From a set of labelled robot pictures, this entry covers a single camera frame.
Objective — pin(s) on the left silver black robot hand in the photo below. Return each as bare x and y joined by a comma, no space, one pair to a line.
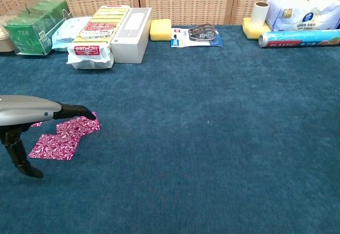
24,109

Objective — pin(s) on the beige lunch box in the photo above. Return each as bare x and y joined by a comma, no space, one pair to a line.
5,43

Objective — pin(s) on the green tea bag box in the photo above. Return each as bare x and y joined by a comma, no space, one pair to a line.
29,34

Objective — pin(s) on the light blue wet wipes pack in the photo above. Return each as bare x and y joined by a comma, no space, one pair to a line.
66,32

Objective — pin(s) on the yellow green sponge multipack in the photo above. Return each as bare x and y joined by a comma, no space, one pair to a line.
98,29

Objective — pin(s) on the white power strip box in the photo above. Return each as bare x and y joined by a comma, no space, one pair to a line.
127,48

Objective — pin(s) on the yellow sponge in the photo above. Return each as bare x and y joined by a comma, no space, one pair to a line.
252,33
160,30

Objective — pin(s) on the correction tape blister pack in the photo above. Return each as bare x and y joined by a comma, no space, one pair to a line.
186,38

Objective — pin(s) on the dark blue felt table mat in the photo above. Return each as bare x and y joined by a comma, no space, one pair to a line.
199,138

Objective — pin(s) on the wooden woven folding screen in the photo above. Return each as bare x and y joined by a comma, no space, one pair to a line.
186,0

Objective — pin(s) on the white paper roll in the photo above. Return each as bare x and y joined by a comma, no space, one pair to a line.
259,14

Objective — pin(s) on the blue plastic wrap roll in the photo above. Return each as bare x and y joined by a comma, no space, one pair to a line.
300,38

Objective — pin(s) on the white blue tissue pack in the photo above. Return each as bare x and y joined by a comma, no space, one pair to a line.
305,13

